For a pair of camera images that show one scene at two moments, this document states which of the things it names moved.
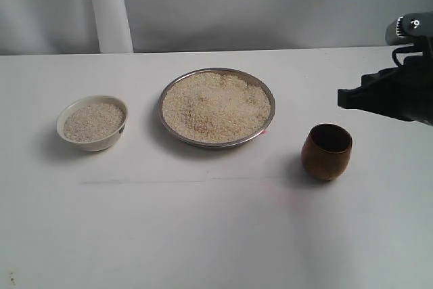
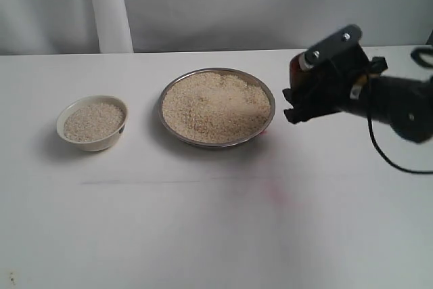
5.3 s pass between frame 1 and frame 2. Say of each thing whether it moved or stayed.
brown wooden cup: moved
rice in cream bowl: stayed
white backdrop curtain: stayed
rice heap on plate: stayed
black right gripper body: moved
